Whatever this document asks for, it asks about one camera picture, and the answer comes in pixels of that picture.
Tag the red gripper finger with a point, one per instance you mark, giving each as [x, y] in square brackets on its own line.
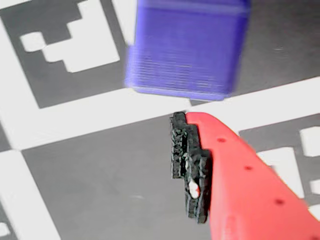
[250, 195]

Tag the blue cube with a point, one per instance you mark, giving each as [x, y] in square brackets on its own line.
[187, 50]

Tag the black white marker board mat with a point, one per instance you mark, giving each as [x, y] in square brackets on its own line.
[100, 175]

